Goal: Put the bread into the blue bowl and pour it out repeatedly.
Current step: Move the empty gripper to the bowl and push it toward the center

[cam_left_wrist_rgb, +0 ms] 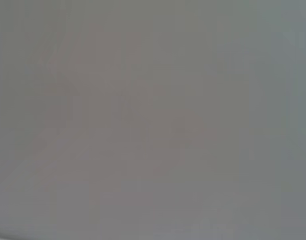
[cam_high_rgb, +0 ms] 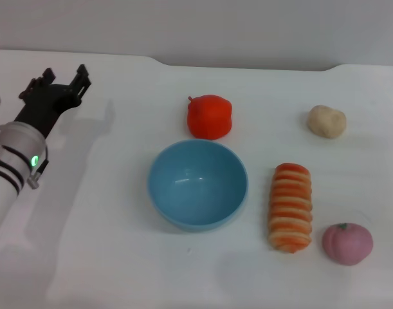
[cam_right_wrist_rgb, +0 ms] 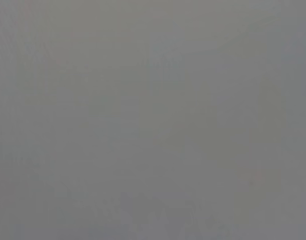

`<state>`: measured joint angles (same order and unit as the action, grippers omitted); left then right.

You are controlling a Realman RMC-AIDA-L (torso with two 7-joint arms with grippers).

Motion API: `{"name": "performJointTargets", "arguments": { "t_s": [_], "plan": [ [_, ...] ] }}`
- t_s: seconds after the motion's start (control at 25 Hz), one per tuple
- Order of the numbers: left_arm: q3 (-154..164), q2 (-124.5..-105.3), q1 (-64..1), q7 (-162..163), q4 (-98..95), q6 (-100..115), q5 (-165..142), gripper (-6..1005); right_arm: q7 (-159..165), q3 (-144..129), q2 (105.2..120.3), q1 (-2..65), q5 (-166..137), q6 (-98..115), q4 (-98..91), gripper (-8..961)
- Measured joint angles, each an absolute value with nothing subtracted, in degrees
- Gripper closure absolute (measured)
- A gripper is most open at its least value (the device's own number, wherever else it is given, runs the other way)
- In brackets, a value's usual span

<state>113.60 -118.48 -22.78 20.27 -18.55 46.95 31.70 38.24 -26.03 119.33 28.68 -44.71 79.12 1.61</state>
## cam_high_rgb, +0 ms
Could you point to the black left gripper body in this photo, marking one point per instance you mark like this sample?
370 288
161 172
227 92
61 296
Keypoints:
45 103

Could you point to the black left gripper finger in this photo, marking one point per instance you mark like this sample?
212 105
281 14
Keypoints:
48 76
83 80

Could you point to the blue bowl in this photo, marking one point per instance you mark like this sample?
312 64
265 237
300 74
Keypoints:
197 186

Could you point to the orange striped bread roll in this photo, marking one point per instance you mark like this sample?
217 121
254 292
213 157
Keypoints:
291 209

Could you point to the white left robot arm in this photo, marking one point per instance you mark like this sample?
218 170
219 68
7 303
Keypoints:
9 180

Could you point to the red toy pepper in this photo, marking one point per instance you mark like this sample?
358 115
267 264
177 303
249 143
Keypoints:
210 117

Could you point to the pink toy peach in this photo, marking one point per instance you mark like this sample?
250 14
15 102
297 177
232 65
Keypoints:
347 244

